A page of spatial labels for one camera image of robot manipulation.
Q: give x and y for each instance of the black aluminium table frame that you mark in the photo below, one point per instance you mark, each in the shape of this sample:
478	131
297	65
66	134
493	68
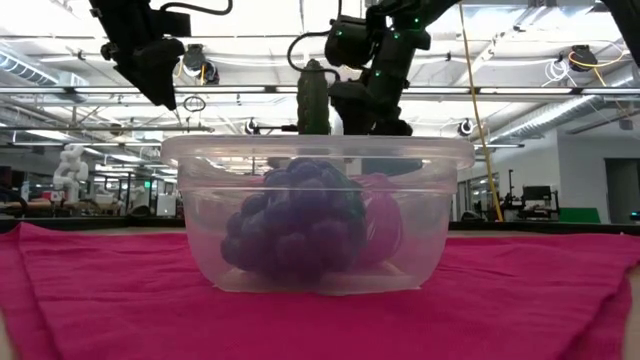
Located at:
75	224

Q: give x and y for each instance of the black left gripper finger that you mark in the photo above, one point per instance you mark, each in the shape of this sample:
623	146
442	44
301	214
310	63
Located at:
166	87
150	89

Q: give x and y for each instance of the purple toy grape bunch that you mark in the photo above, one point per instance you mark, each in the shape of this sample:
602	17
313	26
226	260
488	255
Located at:
295	225

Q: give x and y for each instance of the black monitor on stand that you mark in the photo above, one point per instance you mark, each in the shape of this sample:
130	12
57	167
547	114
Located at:
536	194

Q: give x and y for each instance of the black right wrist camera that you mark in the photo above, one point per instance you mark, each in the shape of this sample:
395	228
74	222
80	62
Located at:
350	42

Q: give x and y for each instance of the green board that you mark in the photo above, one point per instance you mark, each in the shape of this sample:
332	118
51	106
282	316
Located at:
580	215

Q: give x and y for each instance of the green cactus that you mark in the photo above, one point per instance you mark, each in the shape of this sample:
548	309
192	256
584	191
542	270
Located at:
312	105

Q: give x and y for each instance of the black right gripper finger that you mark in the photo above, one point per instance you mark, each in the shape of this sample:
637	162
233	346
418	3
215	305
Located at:
397	128
366	127

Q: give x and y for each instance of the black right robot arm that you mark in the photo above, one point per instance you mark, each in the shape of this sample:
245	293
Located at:
400	50

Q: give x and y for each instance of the red triangular cloth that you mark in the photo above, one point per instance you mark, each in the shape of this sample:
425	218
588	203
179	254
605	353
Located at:
100	300

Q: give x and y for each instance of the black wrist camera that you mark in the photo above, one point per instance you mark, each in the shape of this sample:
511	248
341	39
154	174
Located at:
175	24
350	42

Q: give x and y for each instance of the clear plastic tupperware container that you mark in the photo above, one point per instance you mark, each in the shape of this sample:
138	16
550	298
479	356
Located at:
200	225

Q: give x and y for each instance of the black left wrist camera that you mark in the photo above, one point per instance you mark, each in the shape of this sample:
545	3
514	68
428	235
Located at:
175	24

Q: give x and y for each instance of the red oblong toy vegetable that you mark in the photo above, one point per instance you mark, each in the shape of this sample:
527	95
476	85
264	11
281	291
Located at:
385	220

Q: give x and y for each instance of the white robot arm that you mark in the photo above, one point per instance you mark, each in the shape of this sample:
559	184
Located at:
70	170

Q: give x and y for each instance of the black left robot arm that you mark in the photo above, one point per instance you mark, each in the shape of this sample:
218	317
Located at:
120	15

